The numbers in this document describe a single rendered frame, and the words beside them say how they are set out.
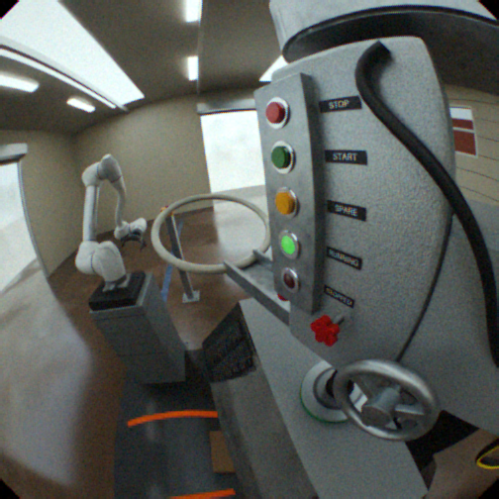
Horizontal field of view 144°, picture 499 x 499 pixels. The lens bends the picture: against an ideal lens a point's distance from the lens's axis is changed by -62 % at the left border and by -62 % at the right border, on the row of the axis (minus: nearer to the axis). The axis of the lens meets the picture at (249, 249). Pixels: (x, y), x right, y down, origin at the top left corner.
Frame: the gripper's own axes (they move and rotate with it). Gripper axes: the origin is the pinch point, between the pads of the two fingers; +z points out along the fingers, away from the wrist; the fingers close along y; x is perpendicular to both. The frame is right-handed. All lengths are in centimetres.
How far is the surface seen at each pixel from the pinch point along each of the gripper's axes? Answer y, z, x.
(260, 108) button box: -25, 98, 86
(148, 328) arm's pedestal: -19, 45, -24
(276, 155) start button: -28, 102, 81
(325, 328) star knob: -37, 113, 68
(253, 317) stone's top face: -61, 70, 24
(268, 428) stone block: -52, 116, 22
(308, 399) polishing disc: -58, 113, 36
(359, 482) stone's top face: -60, 145, 37
